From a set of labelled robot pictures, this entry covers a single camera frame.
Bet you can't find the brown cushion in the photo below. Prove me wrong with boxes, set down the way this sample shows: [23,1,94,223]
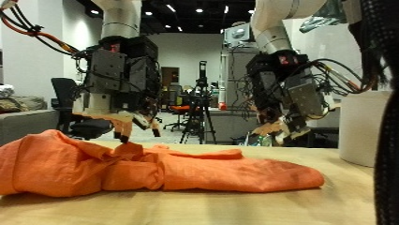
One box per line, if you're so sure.
[0,95,48,114]

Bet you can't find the orange low office chair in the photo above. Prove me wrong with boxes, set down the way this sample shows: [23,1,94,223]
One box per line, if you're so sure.
[163,104,191,132]

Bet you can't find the orange button shirt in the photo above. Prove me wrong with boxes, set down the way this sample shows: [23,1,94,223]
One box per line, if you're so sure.
[0,129,328,199]

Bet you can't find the green leafy plant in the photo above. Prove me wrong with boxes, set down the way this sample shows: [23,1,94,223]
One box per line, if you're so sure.
[298,0,365,34]

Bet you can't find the white plant pot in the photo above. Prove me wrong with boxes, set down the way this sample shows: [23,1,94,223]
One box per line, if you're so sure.
[338,90,393,168]

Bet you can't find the low grey counter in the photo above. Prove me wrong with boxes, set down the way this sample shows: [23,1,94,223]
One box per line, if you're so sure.
[205,109,264,145]

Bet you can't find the green plastic bottles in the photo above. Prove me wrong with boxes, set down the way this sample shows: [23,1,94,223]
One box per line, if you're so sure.
[248,130,274,147]

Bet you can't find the grey box monitor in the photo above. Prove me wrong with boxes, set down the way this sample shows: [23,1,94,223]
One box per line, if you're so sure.
[224,22,256,48]

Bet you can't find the white crumpled cloth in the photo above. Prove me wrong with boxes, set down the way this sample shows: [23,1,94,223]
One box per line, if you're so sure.
[0,84,15,99]

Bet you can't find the brown door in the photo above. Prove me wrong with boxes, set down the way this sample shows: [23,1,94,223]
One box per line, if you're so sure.
[160,67,180,89]

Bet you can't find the grey sofa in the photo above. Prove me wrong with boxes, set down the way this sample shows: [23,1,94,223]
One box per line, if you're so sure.
[0,109,60,147]

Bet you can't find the black office chair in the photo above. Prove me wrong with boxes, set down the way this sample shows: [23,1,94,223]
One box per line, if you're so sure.
[50,77,116,141]

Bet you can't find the black camera tripod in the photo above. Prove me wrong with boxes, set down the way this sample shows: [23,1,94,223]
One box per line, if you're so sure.
[179,60,219,145]

